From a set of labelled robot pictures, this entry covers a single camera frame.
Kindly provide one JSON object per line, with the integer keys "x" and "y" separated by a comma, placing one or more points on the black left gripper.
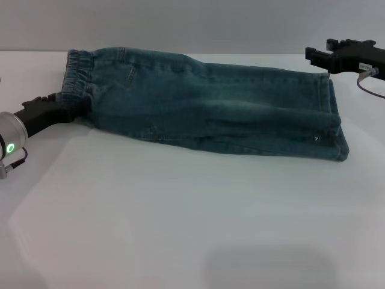
{"x": 45, "y": 116}

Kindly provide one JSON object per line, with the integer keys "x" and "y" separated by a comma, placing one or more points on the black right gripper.
{"x": 361, "y": 58}

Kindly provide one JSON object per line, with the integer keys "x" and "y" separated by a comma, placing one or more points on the blue denim shorts with cartoon print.
{"x": 210, "y": 102}

